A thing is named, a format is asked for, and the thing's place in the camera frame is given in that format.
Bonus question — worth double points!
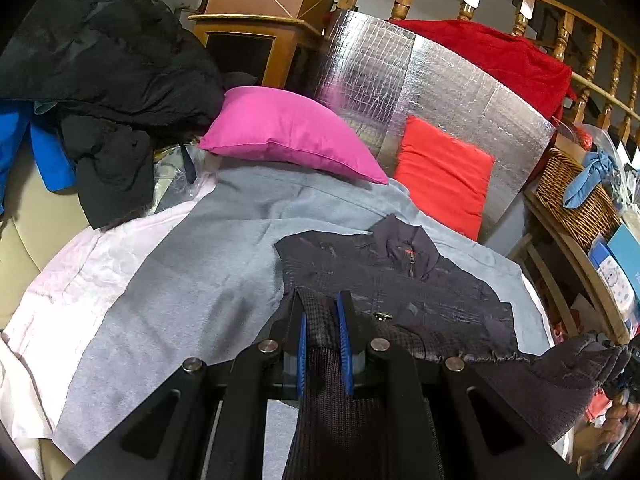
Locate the wicker basket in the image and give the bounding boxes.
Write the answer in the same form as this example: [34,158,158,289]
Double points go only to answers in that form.
[535,147,624,257]

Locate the light blue cloth bow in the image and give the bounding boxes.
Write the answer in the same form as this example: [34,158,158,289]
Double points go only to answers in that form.
[562,150,622,209]

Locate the orange-red cushion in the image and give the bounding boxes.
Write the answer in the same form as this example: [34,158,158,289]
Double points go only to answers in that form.
[394,116,496,240]

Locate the blue books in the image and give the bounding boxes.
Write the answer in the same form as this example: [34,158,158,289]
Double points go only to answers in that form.
[587,222,640,322]

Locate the pale pink sheet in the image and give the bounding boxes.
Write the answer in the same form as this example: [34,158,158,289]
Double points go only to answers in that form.
[0,175,217,477]

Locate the grey fleece blanket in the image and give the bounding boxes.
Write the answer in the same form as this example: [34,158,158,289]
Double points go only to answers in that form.
[52,165,557,463]

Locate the beige sofa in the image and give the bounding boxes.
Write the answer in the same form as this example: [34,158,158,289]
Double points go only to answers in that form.
[0,160,97,332]

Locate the blue garment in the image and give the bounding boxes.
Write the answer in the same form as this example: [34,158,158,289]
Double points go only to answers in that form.
[0,100,79,217]

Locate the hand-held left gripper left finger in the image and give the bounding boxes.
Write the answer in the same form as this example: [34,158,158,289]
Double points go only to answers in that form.
[65,287,308,480]

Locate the clear plastic bag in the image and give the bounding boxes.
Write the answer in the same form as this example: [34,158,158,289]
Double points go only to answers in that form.
[152,144,217,212]

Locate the pink pillow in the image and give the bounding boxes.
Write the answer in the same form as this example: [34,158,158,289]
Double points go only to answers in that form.
[198,86,390,185]

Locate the silver foil panel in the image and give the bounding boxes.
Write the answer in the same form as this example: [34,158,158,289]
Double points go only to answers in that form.
[312,10,557,242]

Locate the dark grey jacket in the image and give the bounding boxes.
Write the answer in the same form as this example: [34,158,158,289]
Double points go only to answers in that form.
[272,214,632,480]

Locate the wooden railing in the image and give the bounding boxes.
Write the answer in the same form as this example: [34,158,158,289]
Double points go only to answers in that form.
[330,0,640,147]

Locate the wooden side shelf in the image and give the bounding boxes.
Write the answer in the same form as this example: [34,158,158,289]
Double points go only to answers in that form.
[510,185,637,347]

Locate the black clothes pile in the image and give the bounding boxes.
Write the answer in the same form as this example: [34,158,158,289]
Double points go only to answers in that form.
[0,0,227,231]

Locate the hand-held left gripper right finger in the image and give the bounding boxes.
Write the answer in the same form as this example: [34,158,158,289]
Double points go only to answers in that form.
[335,290,581,480]

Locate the red cloth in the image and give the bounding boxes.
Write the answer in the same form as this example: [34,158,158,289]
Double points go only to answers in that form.
[395,19,577,122]

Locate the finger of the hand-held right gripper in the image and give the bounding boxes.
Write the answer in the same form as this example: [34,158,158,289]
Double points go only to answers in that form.
[601,334,640,401]

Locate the wooden cabinet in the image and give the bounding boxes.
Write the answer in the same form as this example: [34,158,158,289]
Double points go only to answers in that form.
[189,12,322,95]

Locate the person's right hand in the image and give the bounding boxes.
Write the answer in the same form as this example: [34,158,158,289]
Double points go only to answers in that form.
[575,400,633,467]

